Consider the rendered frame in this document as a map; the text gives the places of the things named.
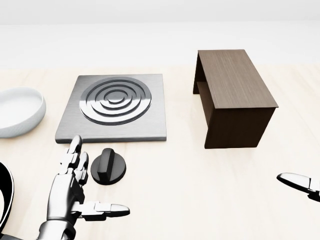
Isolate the flat grey stove plate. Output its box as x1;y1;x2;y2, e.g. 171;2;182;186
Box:
54;73;167;144

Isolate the dark brown wooden cabinet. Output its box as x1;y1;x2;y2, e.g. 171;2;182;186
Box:
192;49;279;150

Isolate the round black stove knob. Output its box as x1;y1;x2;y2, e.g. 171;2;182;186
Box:
90;147;127;186

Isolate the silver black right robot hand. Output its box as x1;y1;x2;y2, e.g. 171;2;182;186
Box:
276;172;320;203

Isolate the white ceramic bowl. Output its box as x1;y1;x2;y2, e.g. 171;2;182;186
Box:
0;86;47;139

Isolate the black white curved object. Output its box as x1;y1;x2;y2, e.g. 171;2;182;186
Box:
0;161;15;225

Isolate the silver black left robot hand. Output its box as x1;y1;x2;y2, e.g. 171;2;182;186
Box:
46;135;131;224

